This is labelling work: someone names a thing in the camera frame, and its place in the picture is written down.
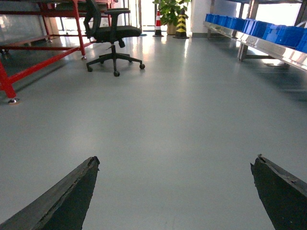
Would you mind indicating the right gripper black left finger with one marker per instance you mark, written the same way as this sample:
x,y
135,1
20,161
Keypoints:
x,y
63,206

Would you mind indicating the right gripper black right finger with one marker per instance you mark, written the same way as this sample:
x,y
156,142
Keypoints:
x,y
283,195

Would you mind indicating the black office chair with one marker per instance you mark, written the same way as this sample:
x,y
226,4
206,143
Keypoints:
x,y
111,34

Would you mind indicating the yellow black traffic cone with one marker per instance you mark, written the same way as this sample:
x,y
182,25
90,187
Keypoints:
x,y
181,29

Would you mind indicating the red white traffic cone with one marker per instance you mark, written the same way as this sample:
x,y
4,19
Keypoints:
x,y
157,30

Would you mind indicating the green potted plant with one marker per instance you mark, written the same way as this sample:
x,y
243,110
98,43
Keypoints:
x,y
170,11

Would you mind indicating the red metal table frame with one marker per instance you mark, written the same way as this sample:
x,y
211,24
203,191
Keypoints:
x,y
30,41

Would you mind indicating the stainless steel rack frame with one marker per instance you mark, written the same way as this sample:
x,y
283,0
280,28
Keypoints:
x,y
285,54

